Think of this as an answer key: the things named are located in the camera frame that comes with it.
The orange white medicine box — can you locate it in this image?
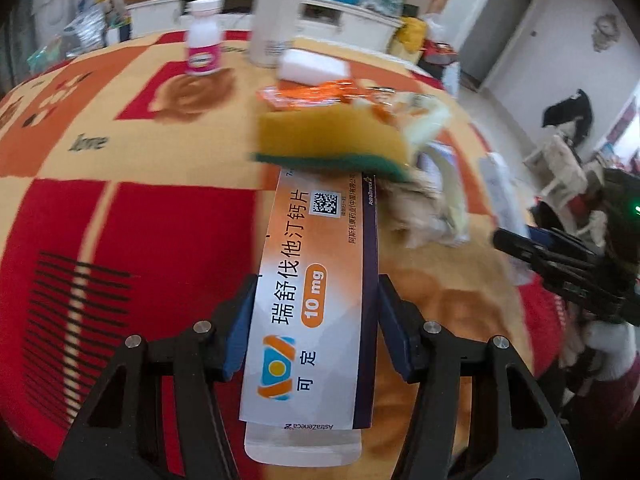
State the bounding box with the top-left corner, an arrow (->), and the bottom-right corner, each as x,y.
240,169 -> 378,468

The brown tissue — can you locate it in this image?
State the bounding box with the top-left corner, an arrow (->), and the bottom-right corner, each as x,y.
381,168 -> 457,249

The yellow green sponge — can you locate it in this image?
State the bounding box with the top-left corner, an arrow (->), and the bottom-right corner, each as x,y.
254,104 -> 409,182

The white plastic bag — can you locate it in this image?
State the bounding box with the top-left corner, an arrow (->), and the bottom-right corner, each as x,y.
370,90 -> 470,246

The orange plastic wrapper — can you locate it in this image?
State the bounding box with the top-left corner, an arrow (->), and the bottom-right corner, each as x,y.
256,79 -> 395,110

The white gloved right hand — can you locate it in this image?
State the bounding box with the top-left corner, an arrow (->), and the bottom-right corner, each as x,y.
560,304 -> 638,382

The white chair with cushion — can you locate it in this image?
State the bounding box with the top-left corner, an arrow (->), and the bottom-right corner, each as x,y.
523,133 -> 588,205

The red orange patterned blanket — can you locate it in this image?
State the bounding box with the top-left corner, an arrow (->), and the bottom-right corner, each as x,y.
1,32 -> 561,479

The black jacket on chair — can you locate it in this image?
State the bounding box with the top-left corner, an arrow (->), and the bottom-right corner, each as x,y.
541,89 -> 593,146

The pink white small bottle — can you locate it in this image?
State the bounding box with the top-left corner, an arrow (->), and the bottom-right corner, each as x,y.
186,0 -> 224,76

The yellow bag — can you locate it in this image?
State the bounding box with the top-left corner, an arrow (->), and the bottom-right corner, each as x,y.
395,16 -> 427,54

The white TV cabinet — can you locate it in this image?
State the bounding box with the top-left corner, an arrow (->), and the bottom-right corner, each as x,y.
127,0 -> 401,52

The white tall thermos bottle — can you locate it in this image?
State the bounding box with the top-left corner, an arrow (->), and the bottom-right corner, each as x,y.
248,0 -> 304,67

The ornate wall clock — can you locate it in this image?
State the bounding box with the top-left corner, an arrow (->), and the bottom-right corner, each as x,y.
591,13 -> 620,53

